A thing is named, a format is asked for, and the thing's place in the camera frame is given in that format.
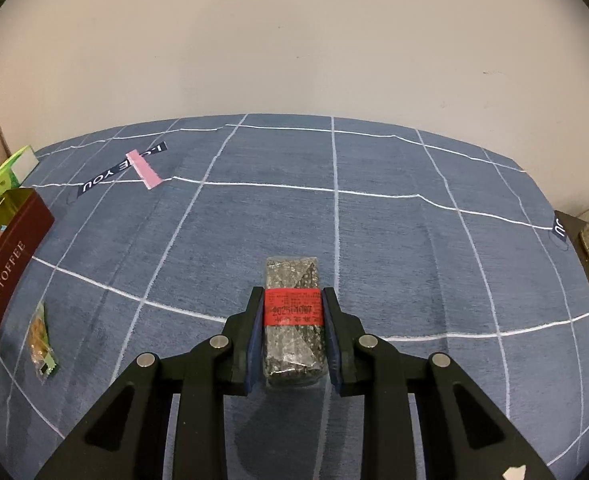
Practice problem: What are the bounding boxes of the dark wooden side table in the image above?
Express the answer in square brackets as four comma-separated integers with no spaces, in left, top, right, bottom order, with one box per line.
[551,200,589,346]

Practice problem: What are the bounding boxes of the small clear green-edged snack packet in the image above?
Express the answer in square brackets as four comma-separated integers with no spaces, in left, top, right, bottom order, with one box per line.
[26,301,59,386]

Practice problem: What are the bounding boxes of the dark red tin box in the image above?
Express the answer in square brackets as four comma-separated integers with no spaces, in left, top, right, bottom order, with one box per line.
[0,187,56,375]

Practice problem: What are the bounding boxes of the blue checked tablecloth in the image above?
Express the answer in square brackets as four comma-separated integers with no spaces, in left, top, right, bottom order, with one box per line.
[0,114,589,480]

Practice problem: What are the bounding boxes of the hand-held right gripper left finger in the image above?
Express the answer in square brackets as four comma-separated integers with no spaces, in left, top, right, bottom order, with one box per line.
[34,286,266,480]

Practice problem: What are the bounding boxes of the green tissue pack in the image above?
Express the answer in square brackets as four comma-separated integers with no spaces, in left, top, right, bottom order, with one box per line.
[0,145,40,196]

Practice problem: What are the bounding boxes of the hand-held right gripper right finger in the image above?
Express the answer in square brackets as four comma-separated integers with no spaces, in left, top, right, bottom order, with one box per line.
[321,286,557,480]

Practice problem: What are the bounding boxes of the dark snack bar red label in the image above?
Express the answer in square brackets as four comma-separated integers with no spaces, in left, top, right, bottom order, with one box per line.
[260,255,329,388]

